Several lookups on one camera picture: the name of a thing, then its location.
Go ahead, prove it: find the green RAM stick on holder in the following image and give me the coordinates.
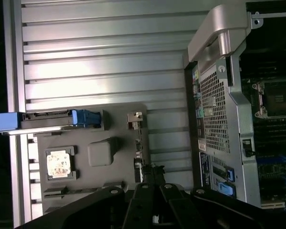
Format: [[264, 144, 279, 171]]
[[44, 187, 124, 195]]

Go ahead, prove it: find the CPU with metal lid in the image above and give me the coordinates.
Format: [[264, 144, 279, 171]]
[[46, 151, 73, 178]]

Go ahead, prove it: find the grey parts rack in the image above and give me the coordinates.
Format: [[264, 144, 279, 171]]
[[26, 102, 151, 215]]

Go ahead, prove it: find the white expansion slot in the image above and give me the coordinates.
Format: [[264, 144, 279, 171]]
[[260, 201, 286, 208]]

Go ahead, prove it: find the green motherboard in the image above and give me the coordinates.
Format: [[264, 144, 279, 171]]
[[239, 53, 286, 213]]

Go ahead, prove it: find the open PC case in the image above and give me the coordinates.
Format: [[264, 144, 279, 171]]
[[183, 0, 286, 213]]

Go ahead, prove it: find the hard disk with white label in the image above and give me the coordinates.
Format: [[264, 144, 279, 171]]
[[19, 109, 74, 129]]

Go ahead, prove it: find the CPU socket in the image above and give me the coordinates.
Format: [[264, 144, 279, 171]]
[[251, 80, 286, 119]]

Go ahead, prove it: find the black case switch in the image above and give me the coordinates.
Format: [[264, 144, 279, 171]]
[[242, 138, 256, 158]]

